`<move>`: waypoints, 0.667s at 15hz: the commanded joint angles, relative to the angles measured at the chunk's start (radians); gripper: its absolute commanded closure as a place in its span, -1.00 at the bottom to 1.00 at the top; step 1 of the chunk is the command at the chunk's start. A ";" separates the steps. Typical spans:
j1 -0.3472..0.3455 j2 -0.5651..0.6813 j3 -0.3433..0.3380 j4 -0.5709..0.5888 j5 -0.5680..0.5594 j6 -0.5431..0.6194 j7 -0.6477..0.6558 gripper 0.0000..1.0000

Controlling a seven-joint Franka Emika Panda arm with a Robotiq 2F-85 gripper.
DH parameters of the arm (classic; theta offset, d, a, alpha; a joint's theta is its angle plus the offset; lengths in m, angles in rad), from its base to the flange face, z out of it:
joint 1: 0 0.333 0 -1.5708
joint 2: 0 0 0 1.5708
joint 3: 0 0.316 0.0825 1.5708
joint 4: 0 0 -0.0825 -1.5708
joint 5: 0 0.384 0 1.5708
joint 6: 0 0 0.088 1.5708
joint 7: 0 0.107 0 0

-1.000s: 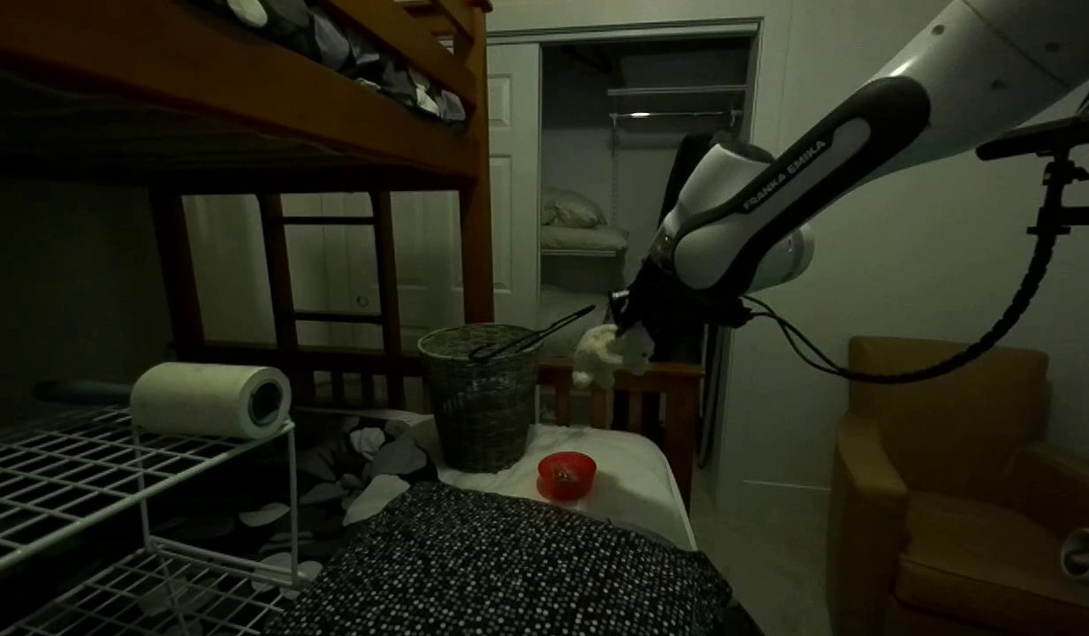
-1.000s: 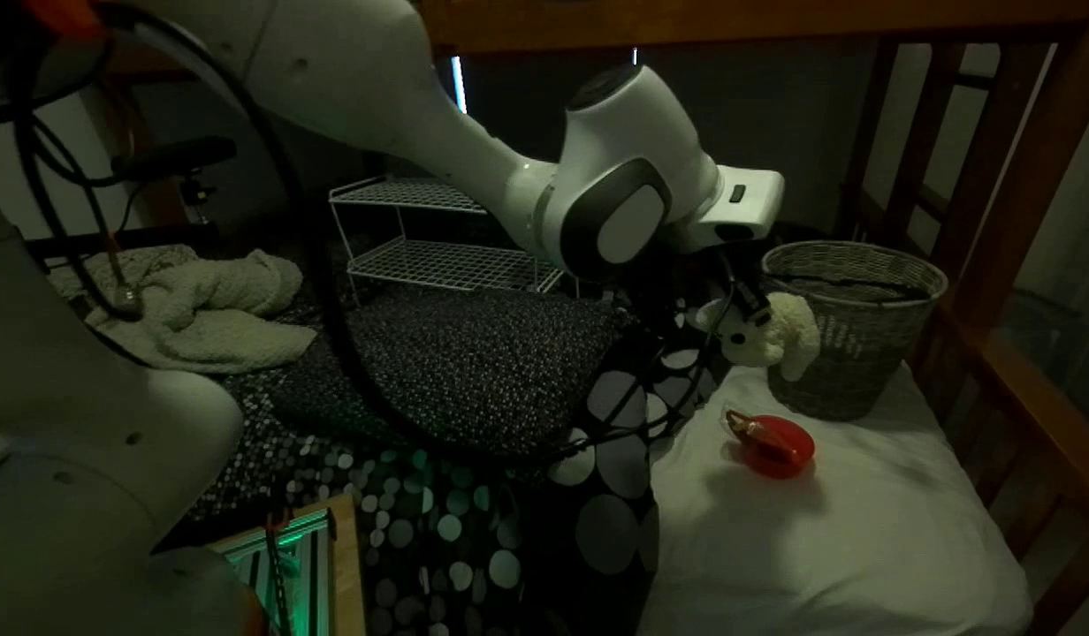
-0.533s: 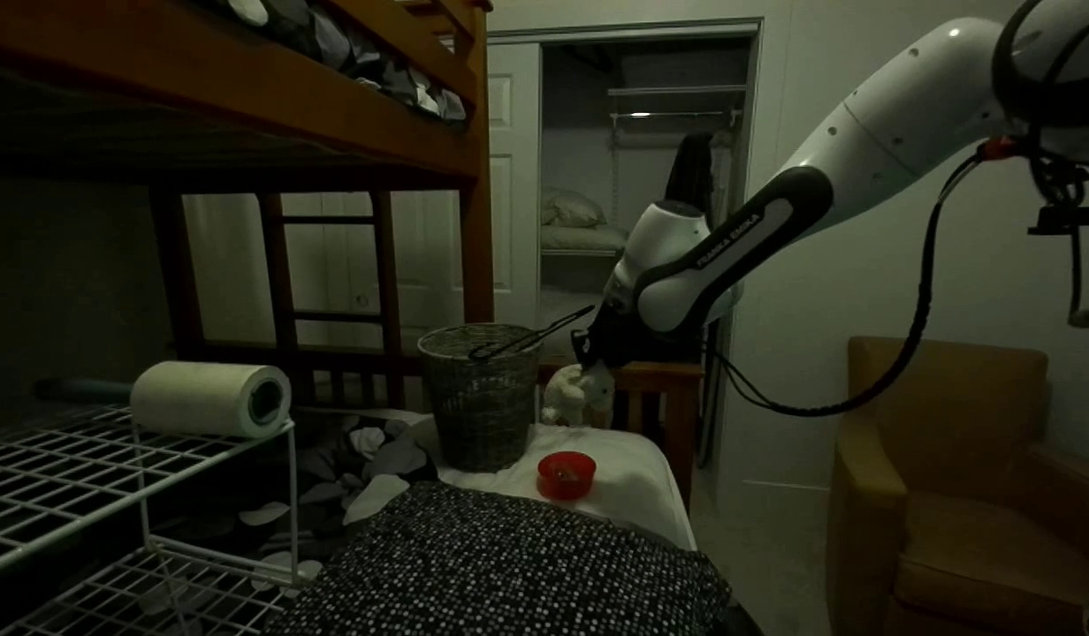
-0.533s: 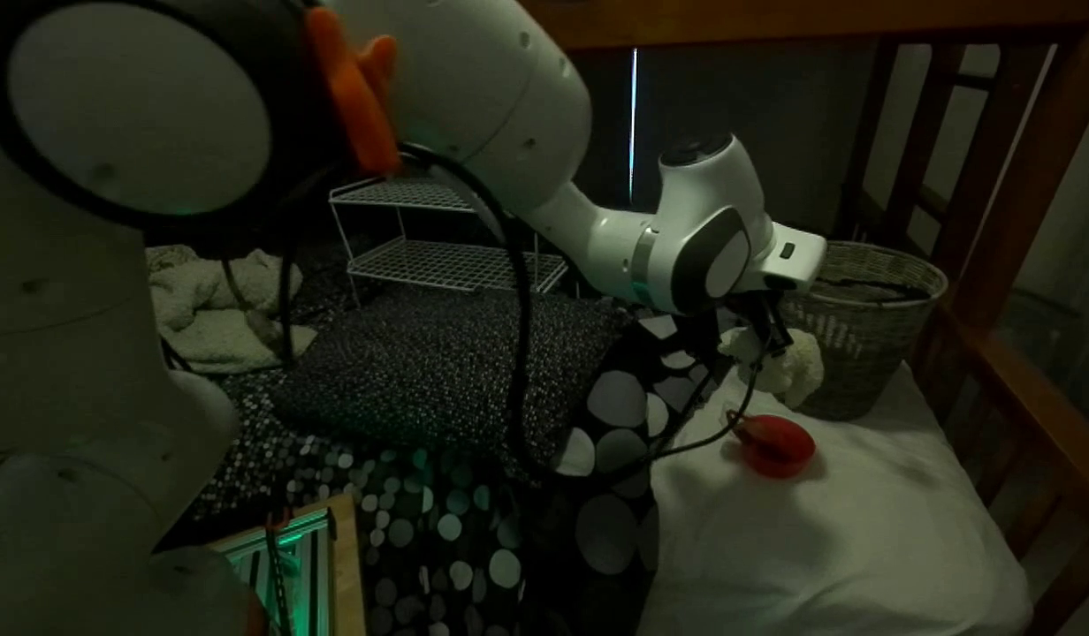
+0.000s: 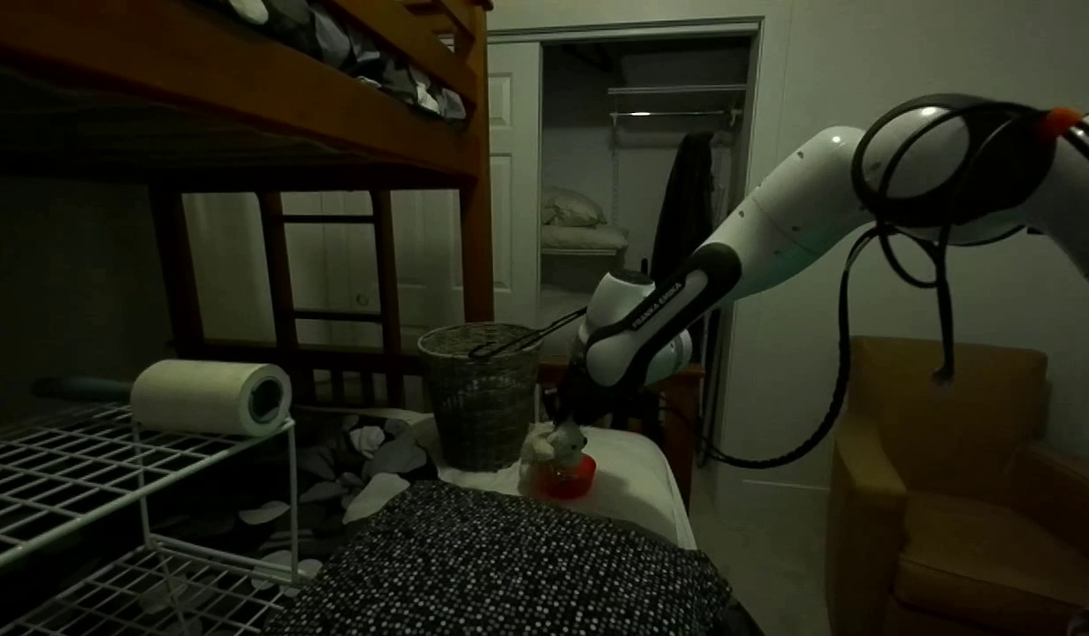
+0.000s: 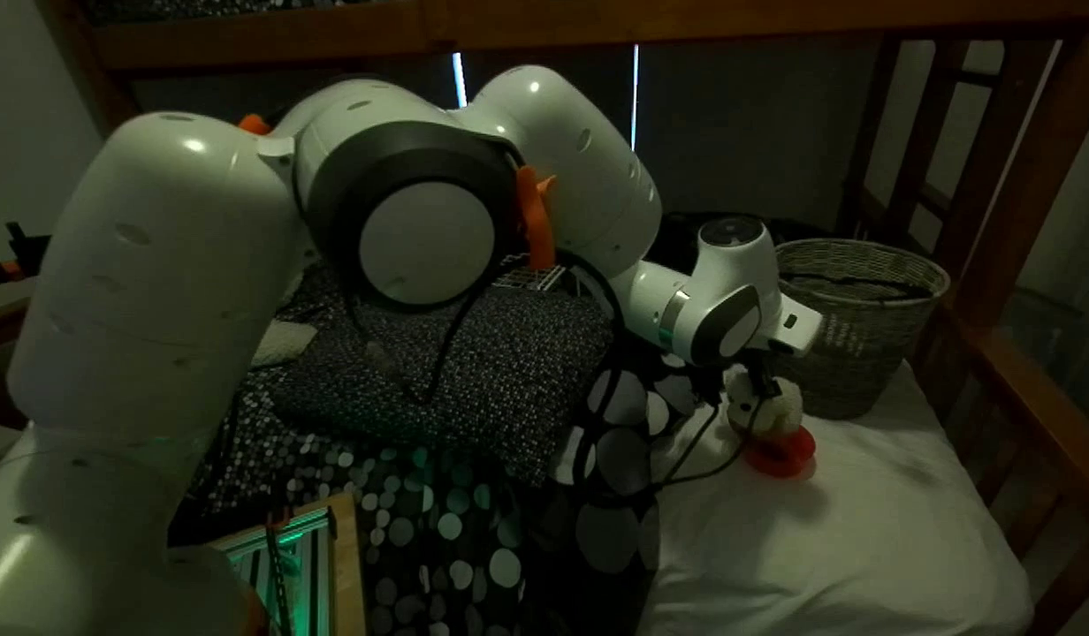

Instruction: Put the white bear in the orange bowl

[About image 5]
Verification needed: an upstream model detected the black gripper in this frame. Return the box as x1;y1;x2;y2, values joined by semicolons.
542;346;634;463

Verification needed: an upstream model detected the white bear toy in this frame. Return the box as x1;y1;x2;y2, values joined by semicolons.
516;417;590;479

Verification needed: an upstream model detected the orange bowl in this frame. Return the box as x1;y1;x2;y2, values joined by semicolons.
528;454;601;505

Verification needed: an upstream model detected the woven wicker basket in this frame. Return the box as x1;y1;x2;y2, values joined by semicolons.
413;319;553;474

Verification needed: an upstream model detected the white pillow in closet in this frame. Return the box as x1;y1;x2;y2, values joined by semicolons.
542;189;610;233

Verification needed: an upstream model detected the wooden bunk bed ladder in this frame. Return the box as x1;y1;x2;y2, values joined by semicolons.
256;189;410;407

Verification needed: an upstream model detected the white closet door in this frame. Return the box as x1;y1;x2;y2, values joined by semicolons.
486;37;553;333

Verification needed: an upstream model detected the paper towel roll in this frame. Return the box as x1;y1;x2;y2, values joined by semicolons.
128;356;297;443

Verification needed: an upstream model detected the tan armchair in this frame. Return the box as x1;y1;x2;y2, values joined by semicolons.
823;337;1089;636

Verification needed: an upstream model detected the patterned bunk blanket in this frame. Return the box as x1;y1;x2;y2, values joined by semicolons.
228;0;474;129

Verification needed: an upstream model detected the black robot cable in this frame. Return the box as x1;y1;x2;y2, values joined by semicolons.
697;92;1089;474

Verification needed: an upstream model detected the wooden bunk bed frame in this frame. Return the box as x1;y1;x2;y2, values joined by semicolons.
0;0;498;417

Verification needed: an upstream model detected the white wire rack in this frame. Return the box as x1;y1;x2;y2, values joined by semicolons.
0;401;308;636

